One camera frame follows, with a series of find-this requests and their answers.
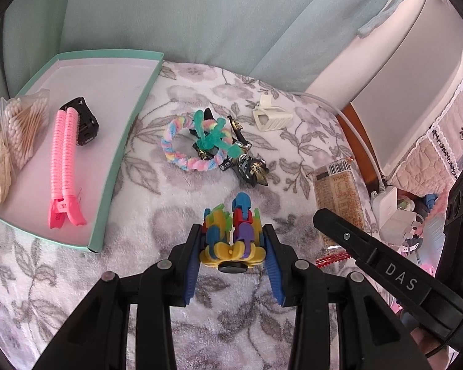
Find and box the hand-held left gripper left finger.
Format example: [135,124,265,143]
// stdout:
[33,224,205,370]

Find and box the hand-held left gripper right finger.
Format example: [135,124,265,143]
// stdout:
[262,224,433,370]

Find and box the colourful plastic block toy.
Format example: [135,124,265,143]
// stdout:
[199,192,267,274]

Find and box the tan snack packet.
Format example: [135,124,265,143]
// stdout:
[308,158,371,268]

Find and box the black and gold action figure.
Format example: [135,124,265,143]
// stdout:
[189,109,270,187]

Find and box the pastel rainbow fuzzy bracelet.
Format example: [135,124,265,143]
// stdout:
[161,113,235,171]

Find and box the green plastic figure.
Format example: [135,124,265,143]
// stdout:
[191,110,243,162]

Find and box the white hair claw clip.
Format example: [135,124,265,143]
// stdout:
[252,93,294,132]

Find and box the pink hair roller clip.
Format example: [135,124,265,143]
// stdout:
[47,108,87,229]

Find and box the black hair claw clip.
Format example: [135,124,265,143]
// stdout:
[59,96,100,147]

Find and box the teal cardboard box tray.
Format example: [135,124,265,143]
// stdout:
[0,49,165,254]

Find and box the bag of cotton swabs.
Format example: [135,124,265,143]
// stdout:
[0,88,50,170]

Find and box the person's right hand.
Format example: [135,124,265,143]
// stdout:
[409,327,450,360]

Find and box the white charger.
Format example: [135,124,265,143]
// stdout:
[370,187,419,245]

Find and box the quilted lace-trimmed cloth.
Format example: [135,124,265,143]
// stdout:
[386,42,463,201]

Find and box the pale green curtain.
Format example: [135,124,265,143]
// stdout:
[0,0,429,97]

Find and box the wooden bed frame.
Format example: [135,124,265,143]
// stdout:
[334,112,386,197]

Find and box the white cable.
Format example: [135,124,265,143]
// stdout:
[289,92,388,193]

